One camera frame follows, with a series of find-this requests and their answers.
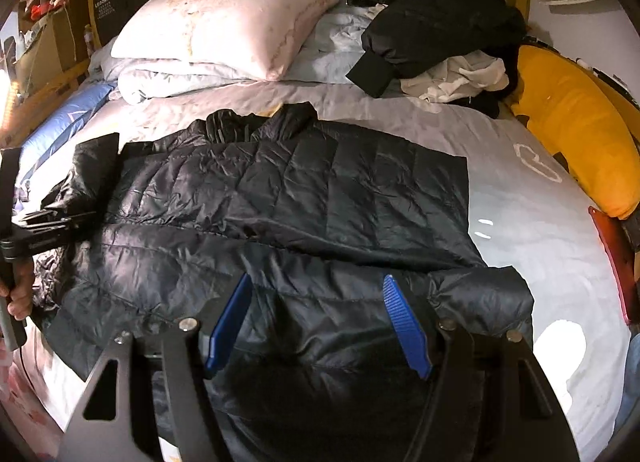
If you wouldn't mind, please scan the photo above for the grey duvet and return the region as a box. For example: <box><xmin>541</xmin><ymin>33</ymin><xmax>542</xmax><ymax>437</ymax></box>
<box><xmin>90</xmin><ymin>0</ymin><xmax>396</xmax><ymax>102</ymax></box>

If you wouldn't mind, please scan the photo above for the person's left hand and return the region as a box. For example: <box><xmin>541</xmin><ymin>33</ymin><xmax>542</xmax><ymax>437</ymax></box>
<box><xmin>0</xmin><ymin>262</ymin><xmax>36</xmax><ymax>321</ymax></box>

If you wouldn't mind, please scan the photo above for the red cushion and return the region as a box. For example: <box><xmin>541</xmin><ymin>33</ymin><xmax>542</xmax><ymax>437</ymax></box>
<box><xmin>589</xmin><ymin>206</ymin><xmax>640</xmax><ymax>327</ymax></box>

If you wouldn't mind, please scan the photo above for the white crumpled garment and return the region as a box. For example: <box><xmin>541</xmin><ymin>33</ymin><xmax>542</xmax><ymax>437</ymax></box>
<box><xmin>400</xmin><ymin>50</ymin><xmax>510</xmax><ymax>105</ymax></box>

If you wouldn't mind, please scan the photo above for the pile of dark clothes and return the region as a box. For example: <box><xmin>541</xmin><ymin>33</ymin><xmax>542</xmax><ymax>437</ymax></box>
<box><xmin>300</xmin><ymin>0</ymin><xmax>528</xmax><ymax>117</ymax></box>

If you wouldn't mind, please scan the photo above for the cluttered wooden shelf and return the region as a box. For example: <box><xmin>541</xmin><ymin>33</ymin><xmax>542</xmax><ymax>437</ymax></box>
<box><xmin>0</xmin><ymin>0</ymin><xmax>96</xmax><ymax>107</ymax></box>

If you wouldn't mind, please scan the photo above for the black puffer jacket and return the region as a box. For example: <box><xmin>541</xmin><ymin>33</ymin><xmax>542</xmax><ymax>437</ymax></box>
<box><xmin>32</xmin><ymin>102</ymin><xmax>536</xmax><ymax>462</ymax></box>

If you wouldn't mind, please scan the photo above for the orange long pillow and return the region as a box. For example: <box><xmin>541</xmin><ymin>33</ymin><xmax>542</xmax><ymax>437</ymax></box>
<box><xmin>502</xmin><ymin>44</ymin><xmax>640</xmax><ymax>220</ymax></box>

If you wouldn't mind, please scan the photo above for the pink pillow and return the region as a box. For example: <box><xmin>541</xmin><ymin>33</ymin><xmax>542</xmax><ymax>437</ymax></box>
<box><xmin>110</xmin><ymin>0</ymin><xmax>341</xmax><ymax>82</ymax></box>

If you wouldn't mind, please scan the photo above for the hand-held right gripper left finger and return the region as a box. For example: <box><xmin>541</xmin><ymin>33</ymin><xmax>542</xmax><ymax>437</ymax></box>
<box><xmin>55</xmin><ymin>272</ymin><xmax>253</xmax><ymax>462</ymax></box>

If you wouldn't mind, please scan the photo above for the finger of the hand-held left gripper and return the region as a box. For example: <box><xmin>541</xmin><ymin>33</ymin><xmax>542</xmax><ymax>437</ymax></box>
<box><xmin>22</xmin><ymin>209</ymin><xmax>98</xmax><ymax>247</ymax></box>

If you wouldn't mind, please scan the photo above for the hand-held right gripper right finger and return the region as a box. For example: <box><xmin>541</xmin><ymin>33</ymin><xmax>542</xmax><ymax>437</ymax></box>
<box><xmin>382</xmin><ymin>274</ymin><xmax>581</xmax><ymax>462</ymax></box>

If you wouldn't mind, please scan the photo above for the blue pillow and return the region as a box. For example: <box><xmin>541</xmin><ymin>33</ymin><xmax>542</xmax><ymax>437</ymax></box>
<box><xmin>15</xmin><ymin>82</ymin><xmax>118</xmax><ymax>203</ymax></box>

